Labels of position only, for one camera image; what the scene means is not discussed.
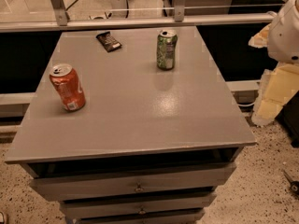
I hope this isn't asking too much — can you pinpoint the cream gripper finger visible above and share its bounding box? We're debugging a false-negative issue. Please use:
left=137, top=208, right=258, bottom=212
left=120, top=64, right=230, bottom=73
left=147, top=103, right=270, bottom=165
left=249, top=24, right=270, bottom=49
left=251, top=63, right=299, bottom=126

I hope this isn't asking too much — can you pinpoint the orange coke can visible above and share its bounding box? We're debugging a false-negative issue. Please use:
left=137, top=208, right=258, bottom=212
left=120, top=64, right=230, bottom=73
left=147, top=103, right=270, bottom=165
left=50, top=63, right=86, bottom=111

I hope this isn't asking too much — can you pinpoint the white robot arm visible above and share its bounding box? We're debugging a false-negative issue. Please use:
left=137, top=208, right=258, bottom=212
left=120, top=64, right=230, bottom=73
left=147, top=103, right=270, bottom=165
left=249, top=0, right=299, bottom=126

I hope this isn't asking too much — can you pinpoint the green soda can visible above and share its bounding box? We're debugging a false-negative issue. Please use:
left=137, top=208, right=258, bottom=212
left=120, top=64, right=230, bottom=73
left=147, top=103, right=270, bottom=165
left=156, top=30, right=178, bottom=70

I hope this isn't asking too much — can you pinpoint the black tool on floor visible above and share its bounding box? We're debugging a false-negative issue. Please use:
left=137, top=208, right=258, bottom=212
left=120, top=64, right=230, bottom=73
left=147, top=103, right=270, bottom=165
left=283, top=171, right=299, bottom=195

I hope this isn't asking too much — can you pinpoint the black snack bag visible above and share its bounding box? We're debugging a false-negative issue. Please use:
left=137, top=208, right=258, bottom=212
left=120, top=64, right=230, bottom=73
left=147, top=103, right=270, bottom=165
left=96, top=32, right=121, bottom=52

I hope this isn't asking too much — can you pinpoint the bottom grey drawer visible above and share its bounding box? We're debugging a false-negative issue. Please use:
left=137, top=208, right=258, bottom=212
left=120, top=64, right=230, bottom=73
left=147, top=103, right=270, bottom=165
left=78, top=209, right=205, bottom=224

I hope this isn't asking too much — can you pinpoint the grey drawer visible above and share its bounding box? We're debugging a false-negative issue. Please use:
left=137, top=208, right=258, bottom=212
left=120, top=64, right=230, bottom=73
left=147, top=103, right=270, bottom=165
left=61, top=189, right=216, bottom=218
left=78, top=209, right=205, bottom=224
left=30, top=162, right=236, bottom=201

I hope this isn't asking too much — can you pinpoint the grey drawer cabinet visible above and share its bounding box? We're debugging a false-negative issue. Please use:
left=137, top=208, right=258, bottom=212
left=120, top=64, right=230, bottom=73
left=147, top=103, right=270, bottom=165
left=4, top=26, right=258, bottom=224

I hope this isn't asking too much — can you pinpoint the middle grey drawer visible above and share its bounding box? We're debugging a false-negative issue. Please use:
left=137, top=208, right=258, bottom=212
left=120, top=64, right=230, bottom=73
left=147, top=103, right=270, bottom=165
left=61, top=189, right=216, bottom=218

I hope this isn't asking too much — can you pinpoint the top grey drawer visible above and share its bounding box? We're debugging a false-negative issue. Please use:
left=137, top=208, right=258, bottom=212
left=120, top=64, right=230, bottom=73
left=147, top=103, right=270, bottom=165
left=30, top=162, right=236, bottom=201

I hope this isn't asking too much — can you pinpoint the white cable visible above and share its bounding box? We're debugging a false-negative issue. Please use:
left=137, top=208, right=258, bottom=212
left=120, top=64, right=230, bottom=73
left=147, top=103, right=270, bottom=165
left=237, top=100, right=257, bottom=108

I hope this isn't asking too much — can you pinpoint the metal railing frame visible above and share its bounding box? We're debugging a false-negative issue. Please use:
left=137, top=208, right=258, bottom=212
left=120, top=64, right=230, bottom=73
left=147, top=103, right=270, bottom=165
left=0, top=0, right=287, bottom=33

